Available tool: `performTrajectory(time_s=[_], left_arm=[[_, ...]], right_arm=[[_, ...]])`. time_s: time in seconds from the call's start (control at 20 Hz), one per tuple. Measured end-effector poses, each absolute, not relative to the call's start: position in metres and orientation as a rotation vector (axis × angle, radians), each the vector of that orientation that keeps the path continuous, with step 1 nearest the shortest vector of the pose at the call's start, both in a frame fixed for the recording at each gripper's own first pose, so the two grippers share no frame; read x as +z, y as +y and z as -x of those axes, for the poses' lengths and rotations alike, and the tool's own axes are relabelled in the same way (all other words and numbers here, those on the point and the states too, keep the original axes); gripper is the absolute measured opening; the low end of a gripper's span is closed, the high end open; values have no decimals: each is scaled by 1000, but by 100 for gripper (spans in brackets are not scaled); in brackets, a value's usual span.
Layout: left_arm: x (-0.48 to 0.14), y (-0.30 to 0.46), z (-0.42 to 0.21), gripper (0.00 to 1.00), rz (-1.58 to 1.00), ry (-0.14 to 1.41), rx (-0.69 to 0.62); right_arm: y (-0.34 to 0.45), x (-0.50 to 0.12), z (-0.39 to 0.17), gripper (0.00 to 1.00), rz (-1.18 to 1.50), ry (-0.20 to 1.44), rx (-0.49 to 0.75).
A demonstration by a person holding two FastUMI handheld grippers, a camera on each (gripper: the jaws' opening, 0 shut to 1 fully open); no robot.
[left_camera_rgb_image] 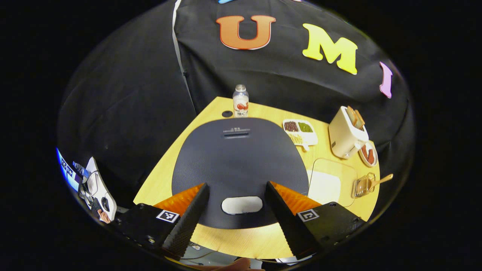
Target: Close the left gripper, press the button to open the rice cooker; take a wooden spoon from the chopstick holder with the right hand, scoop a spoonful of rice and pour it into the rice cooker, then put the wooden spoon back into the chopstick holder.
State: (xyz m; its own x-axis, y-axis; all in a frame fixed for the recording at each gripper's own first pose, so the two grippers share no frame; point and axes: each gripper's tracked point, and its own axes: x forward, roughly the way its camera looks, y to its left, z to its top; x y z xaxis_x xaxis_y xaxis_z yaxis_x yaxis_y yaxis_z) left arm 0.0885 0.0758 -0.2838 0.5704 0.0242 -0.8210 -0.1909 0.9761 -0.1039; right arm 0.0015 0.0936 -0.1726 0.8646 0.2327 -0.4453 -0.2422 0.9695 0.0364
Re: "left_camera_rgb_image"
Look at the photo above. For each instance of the clear plastic rice tray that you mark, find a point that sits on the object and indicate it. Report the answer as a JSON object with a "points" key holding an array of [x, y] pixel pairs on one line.
{"points": [[346, 169]]}

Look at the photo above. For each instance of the black round table grommet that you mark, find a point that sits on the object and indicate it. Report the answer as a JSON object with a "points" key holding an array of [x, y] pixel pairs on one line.
{"points": [[227, 113]]}

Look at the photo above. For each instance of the black computer mouse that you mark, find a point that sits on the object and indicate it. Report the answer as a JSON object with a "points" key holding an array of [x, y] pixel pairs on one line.
{"points": [[105, 203]]}

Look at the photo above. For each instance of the white side desk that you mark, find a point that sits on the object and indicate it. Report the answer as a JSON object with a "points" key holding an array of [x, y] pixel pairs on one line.
{"points": [[98, 180]]}

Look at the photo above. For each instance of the clear plastic drink bottle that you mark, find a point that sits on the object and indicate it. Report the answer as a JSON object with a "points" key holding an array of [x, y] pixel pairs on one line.
{"points": [[241, 103]]}

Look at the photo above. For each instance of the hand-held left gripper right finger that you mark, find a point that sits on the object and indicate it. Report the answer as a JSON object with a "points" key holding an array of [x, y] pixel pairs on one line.
{"points": [[288, 226]]}

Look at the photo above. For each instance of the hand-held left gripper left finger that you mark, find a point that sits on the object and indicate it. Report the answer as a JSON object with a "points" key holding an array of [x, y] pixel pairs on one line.
{"points": [[184, 226]]}

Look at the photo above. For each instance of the toasted bread slice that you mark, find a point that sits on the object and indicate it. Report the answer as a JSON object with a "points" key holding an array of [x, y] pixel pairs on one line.
{"points": [[351, 116], [360, 120]]}

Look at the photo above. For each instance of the white toaster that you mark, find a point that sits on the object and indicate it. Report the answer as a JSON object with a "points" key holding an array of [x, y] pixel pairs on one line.
{"points": [[344, 139]]}

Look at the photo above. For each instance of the green bean pile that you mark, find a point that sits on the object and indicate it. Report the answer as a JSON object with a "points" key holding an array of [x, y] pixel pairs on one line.
{"points": [[305, 127]]}

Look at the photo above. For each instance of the computer monitor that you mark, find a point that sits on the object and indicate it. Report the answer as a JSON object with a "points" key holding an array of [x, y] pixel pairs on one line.
{"points": [[67, 171]]}

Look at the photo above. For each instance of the dark grey rice cooker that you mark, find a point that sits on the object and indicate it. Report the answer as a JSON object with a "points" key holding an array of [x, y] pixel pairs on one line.
{"points": [[241, 165]]}

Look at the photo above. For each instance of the round white plate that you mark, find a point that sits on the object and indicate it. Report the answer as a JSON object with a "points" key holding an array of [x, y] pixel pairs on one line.
{"points": [[362, 160]]}

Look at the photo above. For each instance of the red bean pile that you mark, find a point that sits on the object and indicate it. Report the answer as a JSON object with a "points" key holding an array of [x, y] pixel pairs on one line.
{"points": [[291, 126]]}

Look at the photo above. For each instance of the white divided grain dish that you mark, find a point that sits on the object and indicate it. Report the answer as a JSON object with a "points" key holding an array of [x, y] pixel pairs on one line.
{"points": [[310, 140]]}

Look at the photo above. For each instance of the black backdrop cloth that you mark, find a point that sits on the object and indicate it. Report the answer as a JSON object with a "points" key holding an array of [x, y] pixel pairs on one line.
{"points": [[124, 113]]}

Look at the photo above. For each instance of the brown meat piece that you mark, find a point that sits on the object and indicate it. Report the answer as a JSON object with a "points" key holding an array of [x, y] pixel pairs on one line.
{"points": [[369, 155]]}

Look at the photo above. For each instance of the yellow soybean pile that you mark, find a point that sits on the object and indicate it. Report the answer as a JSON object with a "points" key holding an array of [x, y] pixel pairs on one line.
{"points": [[296, 139]]}

